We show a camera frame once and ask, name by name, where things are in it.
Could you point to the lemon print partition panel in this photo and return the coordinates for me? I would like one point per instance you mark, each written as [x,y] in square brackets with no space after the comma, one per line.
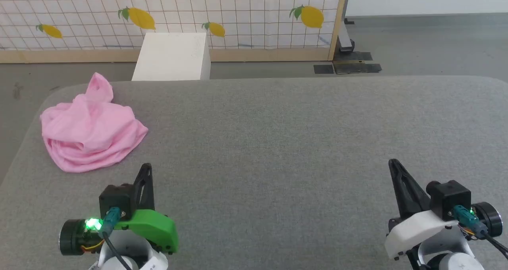
[246,8]

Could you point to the white rectangular box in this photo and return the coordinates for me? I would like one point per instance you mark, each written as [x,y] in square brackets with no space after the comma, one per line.
[170,57]

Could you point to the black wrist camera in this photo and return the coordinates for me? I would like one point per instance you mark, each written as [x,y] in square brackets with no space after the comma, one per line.
[116,198]
[448,196]

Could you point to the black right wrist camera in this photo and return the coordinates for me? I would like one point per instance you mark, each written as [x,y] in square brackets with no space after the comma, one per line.
[448,196]

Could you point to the grey fabric sofa seat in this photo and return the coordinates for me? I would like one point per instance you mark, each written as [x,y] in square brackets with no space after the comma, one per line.
[278,151]

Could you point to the pink garment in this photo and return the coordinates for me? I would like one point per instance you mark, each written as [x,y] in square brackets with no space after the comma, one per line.
[91,131]

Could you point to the metal partition foot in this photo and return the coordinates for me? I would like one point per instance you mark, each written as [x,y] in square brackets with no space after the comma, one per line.
[344,39]

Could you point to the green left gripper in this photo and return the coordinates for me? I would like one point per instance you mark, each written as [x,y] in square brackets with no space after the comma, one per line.
[154,228]

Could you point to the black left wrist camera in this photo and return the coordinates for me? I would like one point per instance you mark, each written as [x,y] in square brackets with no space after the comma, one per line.
[116,198]

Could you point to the white paper tag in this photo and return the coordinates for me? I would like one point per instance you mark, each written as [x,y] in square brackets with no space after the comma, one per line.
[152,264]

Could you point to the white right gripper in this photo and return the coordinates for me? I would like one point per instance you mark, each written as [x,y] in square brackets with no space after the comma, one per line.
[412,230]

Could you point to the small dark floor patch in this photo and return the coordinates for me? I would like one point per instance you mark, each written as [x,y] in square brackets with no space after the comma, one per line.
[324,69]

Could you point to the black floor mat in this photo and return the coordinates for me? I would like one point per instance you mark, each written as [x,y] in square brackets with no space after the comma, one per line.
[355,65]

